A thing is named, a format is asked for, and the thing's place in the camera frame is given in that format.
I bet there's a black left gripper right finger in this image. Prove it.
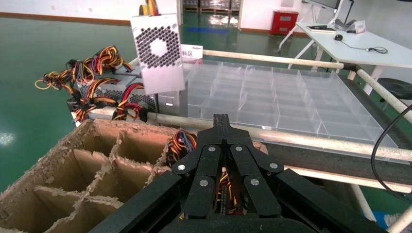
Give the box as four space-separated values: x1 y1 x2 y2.
225 114 285 218

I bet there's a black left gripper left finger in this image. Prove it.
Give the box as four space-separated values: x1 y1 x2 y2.
171 114 226 220

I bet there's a grey power supply with wires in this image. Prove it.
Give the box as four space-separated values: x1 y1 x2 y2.
72 83 159 123
34 59 97 96
130 0 186 96
66 77 129 112
219 167 239 215
157 90 189 118
112 66 145 86
167 129 198 165
74 45 142 78

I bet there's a cardboard divider box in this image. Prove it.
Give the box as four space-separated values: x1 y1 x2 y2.
0 118 268 233

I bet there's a blue object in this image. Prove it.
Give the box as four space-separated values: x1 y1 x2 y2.
367 210 389 231

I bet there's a white sign with red text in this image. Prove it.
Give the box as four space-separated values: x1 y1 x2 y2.
180 44 204 64

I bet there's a red cabinet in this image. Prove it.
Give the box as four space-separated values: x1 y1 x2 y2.
270 10 299 36

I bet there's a white desk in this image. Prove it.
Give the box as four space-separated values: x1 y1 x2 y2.
277 21 412 97

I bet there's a black round stool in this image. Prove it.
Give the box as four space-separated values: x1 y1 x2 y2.
376 78 412 101

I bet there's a black computer mouse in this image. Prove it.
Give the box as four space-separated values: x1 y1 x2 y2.
334 33 389 55

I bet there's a black tablet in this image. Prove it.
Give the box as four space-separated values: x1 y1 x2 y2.
306 25 337 33

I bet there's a monitor with grey stand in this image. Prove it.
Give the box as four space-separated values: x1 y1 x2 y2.
302 0 357 32

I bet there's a white sign card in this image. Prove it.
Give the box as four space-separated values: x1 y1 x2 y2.
353 19 368 35

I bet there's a cream frame beam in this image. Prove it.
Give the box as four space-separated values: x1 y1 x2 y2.
283 166 412 194

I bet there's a white frame leg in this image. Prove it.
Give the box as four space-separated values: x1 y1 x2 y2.
349 183 377 222

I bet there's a black cable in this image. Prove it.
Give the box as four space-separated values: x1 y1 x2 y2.
370 103 412 195

